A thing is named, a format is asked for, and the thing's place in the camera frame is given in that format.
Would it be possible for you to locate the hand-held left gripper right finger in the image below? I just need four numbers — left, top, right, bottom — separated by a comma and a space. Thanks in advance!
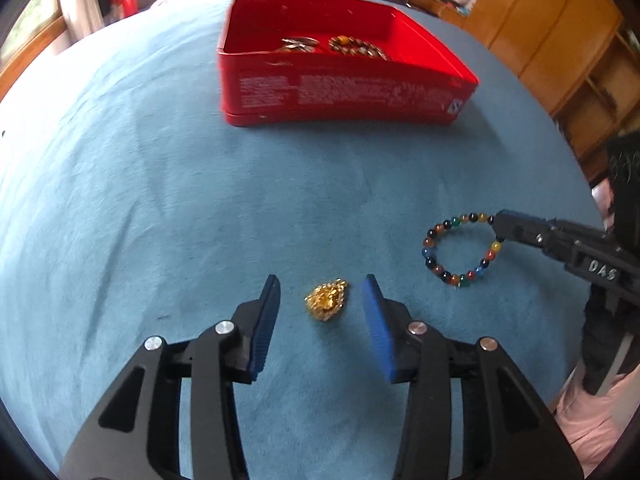
361, 274, 586, 480

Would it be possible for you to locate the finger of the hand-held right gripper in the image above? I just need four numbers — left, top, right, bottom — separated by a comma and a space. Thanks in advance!
492, 209, 576, 273

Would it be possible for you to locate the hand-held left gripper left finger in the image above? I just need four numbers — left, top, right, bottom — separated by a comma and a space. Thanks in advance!
60, 274, 282, 480

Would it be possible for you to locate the gold pendant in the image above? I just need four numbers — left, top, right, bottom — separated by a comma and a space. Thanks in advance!
305, 278, 350, 323

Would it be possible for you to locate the multicoloured bead bracelet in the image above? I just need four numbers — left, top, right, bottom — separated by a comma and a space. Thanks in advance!
422, 212, 503, 288

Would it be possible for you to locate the red tin box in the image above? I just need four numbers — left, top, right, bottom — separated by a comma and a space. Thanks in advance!
216, 0, 480, 128

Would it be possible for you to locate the brown patterned bead bracelet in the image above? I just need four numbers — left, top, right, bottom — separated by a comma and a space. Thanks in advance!
327, 35, 388, 61

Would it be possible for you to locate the pink clothing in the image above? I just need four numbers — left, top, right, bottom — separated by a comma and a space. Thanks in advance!
552, 360, 640, 480

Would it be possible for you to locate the blue blanket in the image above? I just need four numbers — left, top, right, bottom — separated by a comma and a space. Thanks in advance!
0, 0, 608, 480

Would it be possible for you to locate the wooden wardrobe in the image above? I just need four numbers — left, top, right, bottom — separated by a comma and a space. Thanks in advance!
470, 0, 640, 181

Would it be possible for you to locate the wooden desk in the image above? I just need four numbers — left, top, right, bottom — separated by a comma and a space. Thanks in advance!
410, 0, 473, 28

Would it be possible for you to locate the wooden framed window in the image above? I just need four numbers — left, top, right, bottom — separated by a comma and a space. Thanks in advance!
0, 0, 68, 96

